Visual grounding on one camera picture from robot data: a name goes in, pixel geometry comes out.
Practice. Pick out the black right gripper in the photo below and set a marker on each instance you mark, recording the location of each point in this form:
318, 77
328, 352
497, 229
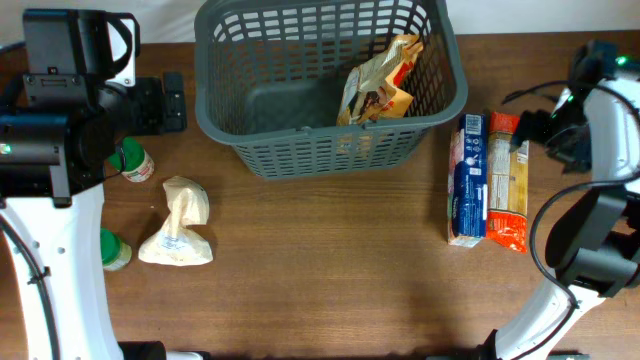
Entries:
578, 157

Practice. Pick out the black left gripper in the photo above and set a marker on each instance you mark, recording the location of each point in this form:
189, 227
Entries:
175, 120

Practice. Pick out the orange red pasta packet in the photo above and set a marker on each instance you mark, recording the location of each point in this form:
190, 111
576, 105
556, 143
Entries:
508, 184

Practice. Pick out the green lid Knorr jar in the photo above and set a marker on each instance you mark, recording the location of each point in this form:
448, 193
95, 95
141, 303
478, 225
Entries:
132, 161

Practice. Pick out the blue white cracker box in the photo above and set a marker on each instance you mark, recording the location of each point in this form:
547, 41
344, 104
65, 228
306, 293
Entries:
467, 182

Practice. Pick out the beige powder plastic bag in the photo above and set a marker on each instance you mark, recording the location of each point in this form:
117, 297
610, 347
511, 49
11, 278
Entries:
175, 244

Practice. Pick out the green lid pale jar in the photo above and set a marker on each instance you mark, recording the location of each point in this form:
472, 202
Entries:
115, 253

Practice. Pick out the orange brown snack pouch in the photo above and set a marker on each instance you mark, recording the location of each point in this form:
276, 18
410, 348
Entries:
373, 89

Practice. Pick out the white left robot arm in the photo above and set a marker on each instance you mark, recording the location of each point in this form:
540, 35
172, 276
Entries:
60, 121

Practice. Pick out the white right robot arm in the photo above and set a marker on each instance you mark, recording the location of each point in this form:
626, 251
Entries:
592, 251

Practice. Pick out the grey plastic lattice basket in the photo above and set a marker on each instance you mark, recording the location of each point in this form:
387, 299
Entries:
270, 77

